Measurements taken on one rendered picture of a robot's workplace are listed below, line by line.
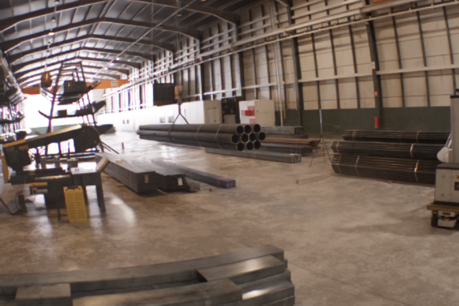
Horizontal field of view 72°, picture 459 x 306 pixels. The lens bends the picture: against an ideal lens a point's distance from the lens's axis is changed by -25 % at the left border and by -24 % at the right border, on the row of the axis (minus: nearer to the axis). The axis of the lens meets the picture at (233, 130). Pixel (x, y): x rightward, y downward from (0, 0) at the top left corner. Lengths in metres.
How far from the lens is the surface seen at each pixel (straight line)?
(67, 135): 8.60
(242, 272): 2.97
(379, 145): 8.92
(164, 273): 3.03
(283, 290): 2.87
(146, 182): 8.73
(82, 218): 6.68
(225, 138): 6.83
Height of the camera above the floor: 1.69
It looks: 3 degrees down
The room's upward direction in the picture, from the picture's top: 3 degrees counter-clockwise
